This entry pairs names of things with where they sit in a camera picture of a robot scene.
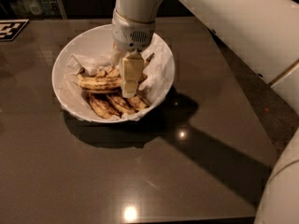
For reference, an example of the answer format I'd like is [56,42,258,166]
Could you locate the black white fiducial marker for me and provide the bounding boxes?
[0,20,29,42]

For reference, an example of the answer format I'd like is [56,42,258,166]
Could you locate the white bowl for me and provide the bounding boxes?
[51,23,177,124]

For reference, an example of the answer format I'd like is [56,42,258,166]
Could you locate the spotted ripe banana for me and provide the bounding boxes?
[78,74,121,91]

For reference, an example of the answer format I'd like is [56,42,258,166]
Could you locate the right spotted banana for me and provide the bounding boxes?
[126,53,154,112]

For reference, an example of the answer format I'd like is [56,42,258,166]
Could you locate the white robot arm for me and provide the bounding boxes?
[112,0,299,224]

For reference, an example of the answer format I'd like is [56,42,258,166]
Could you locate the middle spotted banana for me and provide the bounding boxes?
[106,93,135,115]

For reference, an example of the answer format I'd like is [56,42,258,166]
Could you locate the left spotted banana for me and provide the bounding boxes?
[89,93,120,119]

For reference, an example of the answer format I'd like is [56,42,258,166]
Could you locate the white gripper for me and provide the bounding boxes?
[110,10,155,98]

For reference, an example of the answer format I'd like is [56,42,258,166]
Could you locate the white paper liner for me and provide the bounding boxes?
[58,30,173,122]

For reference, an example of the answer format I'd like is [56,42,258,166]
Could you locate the plastic bottles on shelf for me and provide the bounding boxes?
[8,0,61,17]

